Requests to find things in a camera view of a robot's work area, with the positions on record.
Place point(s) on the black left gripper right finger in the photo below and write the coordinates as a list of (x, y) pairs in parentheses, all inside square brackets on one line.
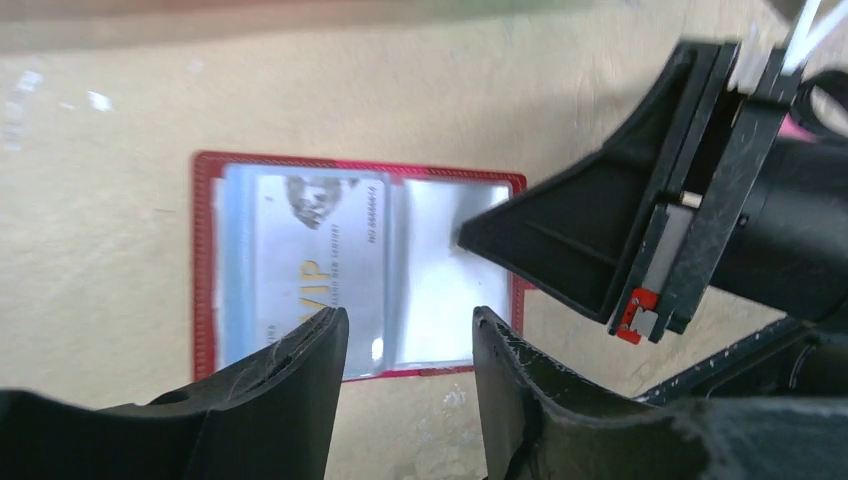
[(542, 420)]

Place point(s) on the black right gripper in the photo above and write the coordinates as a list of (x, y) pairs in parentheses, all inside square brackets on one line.
[(698, 187)]

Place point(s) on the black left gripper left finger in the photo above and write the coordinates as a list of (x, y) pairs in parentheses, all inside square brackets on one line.
[(267, 416)]

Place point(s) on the red leather card holder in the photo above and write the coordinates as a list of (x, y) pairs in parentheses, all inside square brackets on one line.
[(208, 168)]

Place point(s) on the silver VIP card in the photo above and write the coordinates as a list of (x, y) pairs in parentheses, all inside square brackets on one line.
[(320, 241)]

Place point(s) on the pink grey eraser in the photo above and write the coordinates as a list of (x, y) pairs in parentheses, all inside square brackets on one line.
[(790, 129)]

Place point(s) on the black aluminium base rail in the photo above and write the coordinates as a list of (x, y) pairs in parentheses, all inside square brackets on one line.
[(787, 358)]

